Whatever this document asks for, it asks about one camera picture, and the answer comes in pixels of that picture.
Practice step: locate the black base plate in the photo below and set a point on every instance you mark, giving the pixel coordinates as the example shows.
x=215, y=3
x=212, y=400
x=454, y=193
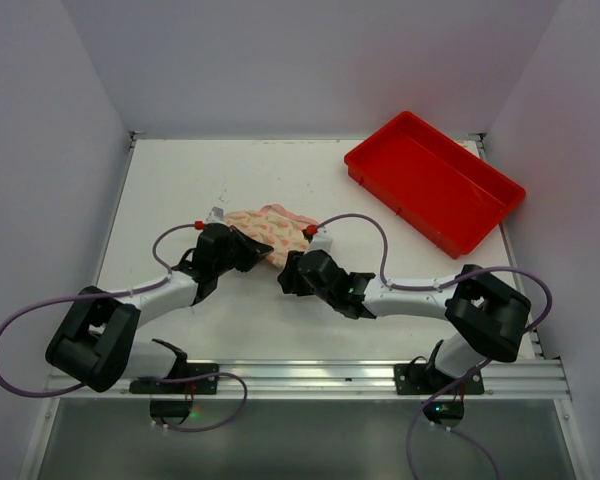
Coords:
x=419, y=377
x=205, y=386

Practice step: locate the aluminium front rail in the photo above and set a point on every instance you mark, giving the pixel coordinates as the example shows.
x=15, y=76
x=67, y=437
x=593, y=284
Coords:
x=340, y=379

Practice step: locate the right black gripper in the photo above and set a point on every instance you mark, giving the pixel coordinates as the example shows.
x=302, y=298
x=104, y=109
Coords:
x=294, y=273

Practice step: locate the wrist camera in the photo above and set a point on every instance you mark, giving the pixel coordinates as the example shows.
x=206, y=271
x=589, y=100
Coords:
x=215, y=216
x=320, y=241

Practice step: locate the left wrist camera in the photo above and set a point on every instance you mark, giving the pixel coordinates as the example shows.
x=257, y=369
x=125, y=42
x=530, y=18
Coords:
x=215, y=216

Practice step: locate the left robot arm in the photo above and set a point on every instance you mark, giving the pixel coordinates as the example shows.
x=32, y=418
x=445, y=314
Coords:
x=95, y=343

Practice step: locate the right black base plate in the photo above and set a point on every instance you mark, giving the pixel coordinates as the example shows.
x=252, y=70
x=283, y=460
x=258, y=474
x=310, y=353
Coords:
x=419, y=377

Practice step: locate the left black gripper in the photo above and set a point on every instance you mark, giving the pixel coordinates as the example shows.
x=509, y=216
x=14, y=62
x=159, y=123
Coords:
x=240, y=248

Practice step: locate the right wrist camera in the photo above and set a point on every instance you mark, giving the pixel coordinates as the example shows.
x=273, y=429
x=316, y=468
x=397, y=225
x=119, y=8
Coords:
x=320, y=241

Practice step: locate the red plastic tray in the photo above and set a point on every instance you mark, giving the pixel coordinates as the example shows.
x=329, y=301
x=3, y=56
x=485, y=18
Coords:
x=449, y=195

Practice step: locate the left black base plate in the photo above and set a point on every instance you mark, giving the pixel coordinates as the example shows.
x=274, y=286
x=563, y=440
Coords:
x=205, y=386

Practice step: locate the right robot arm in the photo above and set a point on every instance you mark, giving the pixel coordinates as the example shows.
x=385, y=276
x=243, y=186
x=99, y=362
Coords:
x=488, y=315

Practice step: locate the floral fabric laundry bag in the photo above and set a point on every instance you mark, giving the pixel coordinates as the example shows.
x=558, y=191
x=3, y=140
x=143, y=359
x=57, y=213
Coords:
x=281, y=233

